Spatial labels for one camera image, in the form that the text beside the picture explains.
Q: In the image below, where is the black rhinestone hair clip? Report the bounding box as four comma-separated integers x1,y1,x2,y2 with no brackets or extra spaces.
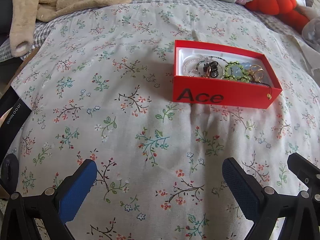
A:
203,61,219,78

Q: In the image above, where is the gold flower charm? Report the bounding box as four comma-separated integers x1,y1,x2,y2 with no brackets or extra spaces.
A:
202,72,211,78

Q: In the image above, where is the red Ace box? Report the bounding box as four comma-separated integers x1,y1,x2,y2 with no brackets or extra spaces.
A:
172,40,282,109

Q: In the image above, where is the floral bed sheet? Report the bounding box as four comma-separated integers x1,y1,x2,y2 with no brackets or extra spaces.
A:
10,3,319,239

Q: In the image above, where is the clear bead bracelet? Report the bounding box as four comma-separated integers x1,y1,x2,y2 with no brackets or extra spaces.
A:
182,55,208,77

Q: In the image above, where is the green bead gold ring ornament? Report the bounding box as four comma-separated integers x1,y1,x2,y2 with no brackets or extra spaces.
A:
222,61,272,100

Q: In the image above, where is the red plush toy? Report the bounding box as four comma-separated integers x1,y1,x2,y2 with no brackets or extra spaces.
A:
245,0,310,34

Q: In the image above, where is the grey crumpled cloth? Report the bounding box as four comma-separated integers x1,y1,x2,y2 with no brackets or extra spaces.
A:
302,17,320,52

